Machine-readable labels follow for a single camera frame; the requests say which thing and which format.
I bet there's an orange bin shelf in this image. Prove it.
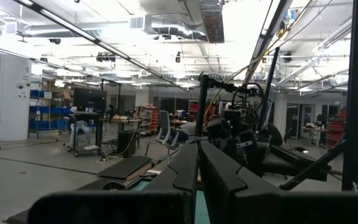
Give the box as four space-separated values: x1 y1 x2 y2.
134 105 160 135

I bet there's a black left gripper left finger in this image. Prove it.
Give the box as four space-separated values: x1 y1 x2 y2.
26 140 198 224

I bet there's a silver ceiling air duct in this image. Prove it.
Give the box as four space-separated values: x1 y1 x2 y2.
128 0 226 44

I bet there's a black aluminium rig frame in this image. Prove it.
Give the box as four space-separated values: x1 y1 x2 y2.
3 0 358 224

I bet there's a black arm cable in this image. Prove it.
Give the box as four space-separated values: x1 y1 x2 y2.
208 74 265 127

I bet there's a black orange-striped floor mat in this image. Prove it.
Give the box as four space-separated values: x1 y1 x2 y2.
97 155 154 187

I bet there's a black computer monitor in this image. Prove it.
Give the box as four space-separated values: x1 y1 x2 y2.
73 88 108 113

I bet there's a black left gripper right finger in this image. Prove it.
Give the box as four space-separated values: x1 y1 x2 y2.
199 140 358 224

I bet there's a wooden desk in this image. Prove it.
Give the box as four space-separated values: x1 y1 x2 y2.
99 115 143 147

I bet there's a black cable support pole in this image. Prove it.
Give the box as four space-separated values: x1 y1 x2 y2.
194 73 210 138

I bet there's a white building pillar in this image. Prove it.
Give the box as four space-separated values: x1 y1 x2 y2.
0 52 33 142

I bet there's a blue bin shelf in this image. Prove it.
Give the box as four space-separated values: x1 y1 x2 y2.
28 89 71 138

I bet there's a person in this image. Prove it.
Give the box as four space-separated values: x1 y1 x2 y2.
69 106 92 147

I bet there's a red bin rack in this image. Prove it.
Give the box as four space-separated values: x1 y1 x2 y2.
326 109 348 149

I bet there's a black rolling cart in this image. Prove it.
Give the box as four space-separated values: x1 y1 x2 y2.
67 111 104 158

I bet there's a black computer tower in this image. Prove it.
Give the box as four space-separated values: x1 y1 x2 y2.
116 129 138 158

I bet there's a grey office chair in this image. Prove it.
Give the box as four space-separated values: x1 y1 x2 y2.
155 110 180 147

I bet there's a green table mat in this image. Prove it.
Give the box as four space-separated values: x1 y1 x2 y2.
131 179 211 224

